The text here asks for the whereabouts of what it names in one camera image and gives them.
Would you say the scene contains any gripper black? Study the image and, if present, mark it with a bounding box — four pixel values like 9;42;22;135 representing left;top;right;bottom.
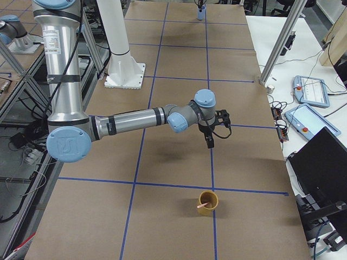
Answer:
198;119;216;148
195;0;204;8

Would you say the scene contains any blue cup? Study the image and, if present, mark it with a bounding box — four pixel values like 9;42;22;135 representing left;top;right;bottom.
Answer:
197;5;206;21

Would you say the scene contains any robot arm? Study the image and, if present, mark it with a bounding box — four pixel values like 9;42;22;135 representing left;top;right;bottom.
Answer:
33;1;217;163
1;1;130;63

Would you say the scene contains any pink chopstick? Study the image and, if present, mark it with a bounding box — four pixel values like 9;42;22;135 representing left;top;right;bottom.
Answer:
196;202;209;209

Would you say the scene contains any brown paper table cover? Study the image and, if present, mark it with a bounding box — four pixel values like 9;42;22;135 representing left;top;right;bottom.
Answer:
26;1;310;259

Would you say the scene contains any orange black power strip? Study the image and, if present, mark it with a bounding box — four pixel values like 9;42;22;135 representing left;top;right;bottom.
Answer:
271;106;289;143

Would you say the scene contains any small metal tin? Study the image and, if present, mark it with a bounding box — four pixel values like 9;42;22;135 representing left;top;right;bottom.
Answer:
266;84;275;94

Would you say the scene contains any teach pendant near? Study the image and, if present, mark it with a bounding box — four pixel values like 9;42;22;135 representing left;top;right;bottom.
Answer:
285;103;341;140

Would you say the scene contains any teach pendant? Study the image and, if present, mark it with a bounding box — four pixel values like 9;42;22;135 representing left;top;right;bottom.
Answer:
285;103;341;140
293;75;330;108

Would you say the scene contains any black laptop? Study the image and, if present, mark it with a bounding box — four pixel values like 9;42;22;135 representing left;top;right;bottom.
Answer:
289;127;346;239

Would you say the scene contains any teach pendant far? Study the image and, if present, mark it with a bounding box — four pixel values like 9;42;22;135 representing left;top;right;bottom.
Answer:
293;75;330;108

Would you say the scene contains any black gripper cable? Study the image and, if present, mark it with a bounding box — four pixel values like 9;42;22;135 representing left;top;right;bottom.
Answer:
200;116;233;139

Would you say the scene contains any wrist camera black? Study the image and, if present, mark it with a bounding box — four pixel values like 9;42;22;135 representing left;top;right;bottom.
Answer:
215;109;231;128

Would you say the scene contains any aluminium frame post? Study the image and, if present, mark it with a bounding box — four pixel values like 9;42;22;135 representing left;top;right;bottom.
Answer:
259;0;307;86

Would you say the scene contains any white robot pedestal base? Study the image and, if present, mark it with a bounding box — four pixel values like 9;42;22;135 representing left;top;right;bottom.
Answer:
97;0;146;89

